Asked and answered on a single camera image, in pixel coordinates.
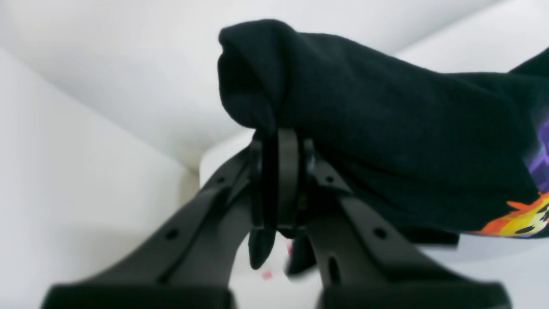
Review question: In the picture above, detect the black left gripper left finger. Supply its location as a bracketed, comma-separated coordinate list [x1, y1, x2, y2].
[42, 129, 301, 309]

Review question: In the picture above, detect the black printed T-shirt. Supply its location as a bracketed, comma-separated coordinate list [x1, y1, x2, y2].
[218, 20, 549, 245]

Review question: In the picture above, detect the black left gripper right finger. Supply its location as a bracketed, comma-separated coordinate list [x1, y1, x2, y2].
[300, 139, 512, 309]

